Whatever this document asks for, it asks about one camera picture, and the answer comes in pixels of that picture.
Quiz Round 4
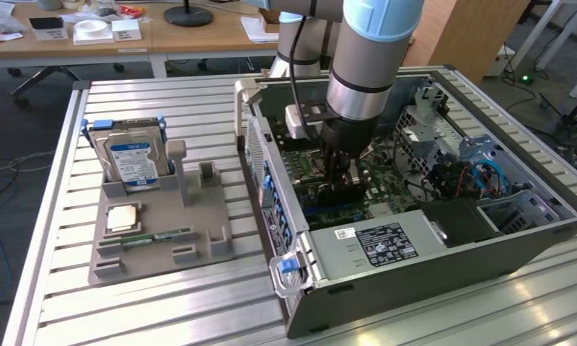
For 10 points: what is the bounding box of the black office chair base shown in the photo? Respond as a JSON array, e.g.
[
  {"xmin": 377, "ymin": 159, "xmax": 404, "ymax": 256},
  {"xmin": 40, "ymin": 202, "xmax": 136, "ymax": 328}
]
[{"xmin": 6, "ymin": 63, "xmax": 126, "ymax": 107}]

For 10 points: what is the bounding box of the black wire bundle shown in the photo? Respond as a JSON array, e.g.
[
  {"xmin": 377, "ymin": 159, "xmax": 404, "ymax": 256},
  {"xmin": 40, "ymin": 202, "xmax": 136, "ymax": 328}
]
[{"xmin": 422, "ymin": 161, "xmax": 480, "ymax": 201}]

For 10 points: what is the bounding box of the CPU socket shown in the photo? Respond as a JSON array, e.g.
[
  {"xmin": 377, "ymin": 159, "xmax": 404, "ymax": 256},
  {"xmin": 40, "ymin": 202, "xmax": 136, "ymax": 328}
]
[{"xmin": 309, "ymin": 146, "xmax": 325, "ymax": 178}]

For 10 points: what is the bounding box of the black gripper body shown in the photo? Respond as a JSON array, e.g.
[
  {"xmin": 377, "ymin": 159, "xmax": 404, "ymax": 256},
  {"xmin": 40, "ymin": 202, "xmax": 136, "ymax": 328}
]
[{"xmin": 320, "ymin": 117, "xmax": 381, "ymax": 187}]

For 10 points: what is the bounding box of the grey power supply unit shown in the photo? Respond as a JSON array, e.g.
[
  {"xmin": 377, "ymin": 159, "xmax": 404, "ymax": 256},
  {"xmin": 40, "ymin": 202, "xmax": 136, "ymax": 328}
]
[{"xmin": 297, "ymin": 209, "xmax": 450, "ymax": 283}]

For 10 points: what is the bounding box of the perforated metal drive cage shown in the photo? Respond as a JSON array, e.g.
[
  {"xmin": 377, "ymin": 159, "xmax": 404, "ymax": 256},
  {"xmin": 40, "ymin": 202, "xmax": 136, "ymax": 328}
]
[{"xmin": 393, "ymin": 84, "xmax": 468, "ymax": 170}]

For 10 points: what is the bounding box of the grey printed parts rack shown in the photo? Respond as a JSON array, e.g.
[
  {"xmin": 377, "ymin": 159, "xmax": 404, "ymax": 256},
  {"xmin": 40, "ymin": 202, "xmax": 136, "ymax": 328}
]
[{"xmin": 86, "ymin": 138, "xmax": 236, "ymax": 288}]

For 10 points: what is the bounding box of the metal disk bay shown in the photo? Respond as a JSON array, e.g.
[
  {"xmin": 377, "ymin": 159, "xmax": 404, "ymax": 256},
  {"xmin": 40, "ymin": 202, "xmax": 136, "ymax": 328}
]
[{"xmin": 476, "ymin": 189, "xmax": 566, "ymax": 235}]

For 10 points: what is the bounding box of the white tape roll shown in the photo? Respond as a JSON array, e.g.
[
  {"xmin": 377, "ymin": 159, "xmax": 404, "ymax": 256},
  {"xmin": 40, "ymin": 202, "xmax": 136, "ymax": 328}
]
[{"xmin": 74, "ymin": 19, "xmax": 108, "ymax": 37}]

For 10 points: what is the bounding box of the white box with black top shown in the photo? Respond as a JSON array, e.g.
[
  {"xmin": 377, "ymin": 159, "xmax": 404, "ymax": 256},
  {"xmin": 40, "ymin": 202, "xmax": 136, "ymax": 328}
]
[{"xmin": 28, "ymin": 17, "xmax": 70, "ymax": 42}]

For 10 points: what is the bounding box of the CPU with metal lid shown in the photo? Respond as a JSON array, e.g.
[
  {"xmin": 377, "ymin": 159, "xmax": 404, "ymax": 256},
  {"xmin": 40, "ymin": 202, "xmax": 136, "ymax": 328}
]
[{"xmin": 105, "ymin": 205, "xmax": 140, "ymax": 234}]

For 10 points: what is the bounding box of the open grey PC case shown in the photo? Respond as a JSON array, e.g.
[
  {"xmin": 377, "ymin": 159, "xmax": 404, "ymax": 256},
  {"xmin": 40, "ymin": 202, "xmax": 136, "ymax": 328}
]
[{"xmin": 233, "ymin": 64, "xmax": 577, "ymax": 340}]

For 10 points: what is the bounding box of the plain white box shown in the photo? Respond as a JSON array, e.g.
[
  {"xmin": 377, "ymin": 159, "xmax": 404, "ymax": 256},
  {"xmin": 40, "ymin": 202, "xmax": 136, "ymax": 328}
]
[{"xmin": 110, "ymin": 19, "xmax": 144, "ymax": 43}]

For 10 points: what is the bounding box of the flat white box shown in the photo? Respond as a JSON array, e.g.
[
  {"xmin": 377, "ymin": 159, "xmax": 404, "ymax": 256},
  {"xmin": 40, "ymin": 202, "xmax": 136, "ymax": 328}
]
[{"xmin": 70, "ymin": 28, "xmax": 116, "ymax": 46}]

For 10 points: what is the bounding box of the black round lamp base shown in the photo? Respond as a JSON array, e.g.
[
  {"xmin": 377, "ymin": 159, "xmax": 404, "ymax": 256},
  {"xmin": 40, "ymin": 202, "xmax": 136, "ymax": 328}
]
[{"xmin": 162, "ymin": 0, "xmax": 216, "ymax": 27}]

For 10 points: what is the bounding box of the clear plastic bag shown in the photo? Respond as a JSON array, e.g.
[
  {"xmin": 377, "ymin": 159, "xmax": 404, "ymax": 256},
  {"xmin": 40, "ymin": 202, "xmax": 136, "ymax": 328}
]
[{"xmin": 0, "ymin": 0, "xmax": 28, "ymax": 34}]

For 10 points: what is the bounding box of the silver chipset heatsink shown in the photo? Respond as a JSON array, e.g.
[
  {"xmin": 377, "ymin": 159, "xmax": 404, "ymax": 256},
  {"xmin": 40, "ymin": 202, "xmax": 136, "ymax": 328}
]
[{"xmin": 369, "ymin": 203, "xmax": 396, "ymax": 218}]

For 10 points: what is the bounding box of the stack of white papers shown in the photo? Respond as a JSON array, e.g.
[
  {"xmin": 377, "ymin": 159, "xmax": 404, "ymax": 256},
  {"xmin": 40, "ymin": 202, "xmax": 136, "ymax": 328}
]
[{"xmin": 240, "ymin": 16, "xmax": 282, "ymax": 45}]

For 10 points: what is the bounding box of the brown cardboard box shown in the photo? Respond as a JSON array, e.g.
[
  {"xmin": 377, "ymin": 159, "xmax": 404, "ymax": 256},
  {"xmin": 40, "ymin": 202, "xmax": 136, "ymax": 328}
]
[{"xmin": 257, "ymin": 7, "xmax": 282, "ymax": 25}]

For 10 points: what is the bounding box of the white device box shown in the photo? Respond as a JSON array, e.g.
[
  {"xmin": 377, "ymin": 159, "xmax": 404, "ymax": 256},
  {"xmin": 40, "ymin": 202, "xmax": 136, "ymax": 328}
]
[{"xmin": 480, "ymin": 45, "xmax": 517, "ymax": 83}]

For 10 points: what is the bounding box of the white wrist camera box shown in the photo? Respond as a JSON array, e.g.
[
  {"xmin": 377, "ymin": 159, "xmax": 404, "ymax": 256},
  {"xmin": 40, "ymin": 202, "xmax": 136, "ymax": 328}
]
[{"xmin": 284, "ymin": 104, "xmax": 318, "ymax": 140}]

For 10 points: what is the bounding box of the green RAM stick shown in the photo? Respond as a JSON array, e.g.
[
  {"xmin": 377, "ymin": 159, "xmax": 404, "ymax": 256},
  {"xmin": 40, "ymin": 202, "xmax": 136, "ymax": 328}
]
[{"xmin": 118, "ymin": 230, "xmax": 193, "ymax": 248}]

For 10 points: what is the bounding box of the wooden desk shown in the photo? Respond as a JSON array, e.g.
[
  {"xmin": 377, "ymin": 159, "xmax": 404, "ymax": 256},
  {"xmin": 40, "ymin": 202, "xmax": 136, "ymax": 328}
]
[
  {"xmin": 0, "ymin": 0, "xmax": 156, "ymax": 79},
  {"xmin": 150, "ymin": 0, "xmax": 417, "ymax": 79}
]

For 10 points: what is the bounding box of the hard disk with blue caddy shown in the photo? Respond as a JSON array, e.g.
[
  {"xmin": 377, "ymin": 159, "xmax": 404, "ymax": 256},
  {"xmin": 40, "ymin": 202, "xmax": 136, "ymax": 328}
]
[{"xmin": 80, "ymin": 115, "xmax": 168, "ymax": 194}]

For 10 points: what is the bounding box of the blue wire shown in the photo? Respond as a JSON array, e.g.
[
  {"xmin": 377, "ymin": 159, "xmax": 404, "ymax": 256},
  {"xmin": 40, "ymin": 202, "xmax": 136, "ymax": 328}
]
[{"xmin": 472, "ymin": 157, "xmax": 512, "ymax": 198}]

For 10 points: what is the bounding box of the black camera cable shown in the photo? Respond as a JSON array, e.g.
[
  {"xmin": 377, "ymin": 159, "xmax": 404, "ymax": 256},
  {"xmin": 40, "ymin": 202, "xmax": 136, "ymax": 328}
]
[{"xmin": 286, "ymin": 17, "xmax": 309, "ymax": 109}]

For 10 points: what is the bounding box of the blue case latch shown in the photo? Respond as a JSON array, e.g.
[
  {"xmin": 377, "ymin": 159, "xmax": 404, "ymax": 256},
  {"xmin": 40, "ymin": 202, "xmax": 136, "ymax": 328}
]
[{"xmin": 277, "ymin": 256, "xmax": 300, "ymax": 278}]

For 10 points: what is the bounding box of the graphics card with black cooler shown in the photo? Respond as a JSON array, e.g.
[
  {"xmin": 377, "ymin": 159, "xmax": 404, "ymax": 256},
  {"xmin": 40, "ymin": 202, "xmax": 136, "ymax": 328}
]
[{"xmin": 313, "ymin": 178, "xmax": 368, "ymax": 209}]

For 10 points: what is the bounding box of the white table frame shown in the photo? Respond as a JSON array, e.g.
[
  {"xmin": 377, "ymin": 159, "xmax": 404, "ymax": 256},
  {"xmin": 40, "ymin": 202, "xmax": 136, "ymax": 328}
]
[{"xmin": 504, "ymin": 0, "xmax": 577, "ymax": 99}]

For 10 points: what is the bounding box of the wooden cabinet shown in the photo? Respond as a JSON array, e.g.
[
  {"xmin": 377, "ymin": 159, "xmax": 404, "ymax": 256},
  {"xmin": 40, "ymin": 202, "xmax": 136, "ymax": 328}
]
[{"xmin": 401, "ymin": 0, "xmax": 533, "ymax": 84}]

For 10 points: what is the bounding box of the black stand with cables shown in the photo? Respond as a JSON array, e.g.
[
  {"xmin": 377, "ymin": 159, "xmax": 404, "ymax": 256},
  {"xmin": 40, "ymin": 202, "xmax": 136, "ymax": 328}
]
[{"xmin": 537, "ymin": 61, "xmax": 577, "ymax": 159}]

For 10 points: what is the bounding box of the crumpled white paper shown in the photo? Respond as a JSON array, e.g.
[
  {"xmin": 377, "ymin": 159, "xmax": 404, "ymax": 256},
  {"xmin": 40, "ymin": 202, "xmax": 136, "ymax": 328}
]
[{"xmin": 60, "ymin": 10, "xmax": 101, "ymax": 22}]

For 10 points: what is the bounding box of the green motherboard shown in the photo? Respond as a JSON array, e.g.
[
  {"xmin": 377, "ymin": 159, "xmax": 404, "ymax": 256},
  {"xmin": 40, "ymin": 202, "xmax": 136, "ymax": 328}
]
[{"xmin": 272, "ymin": 120, "xmax": 417, "ymax": 231}]

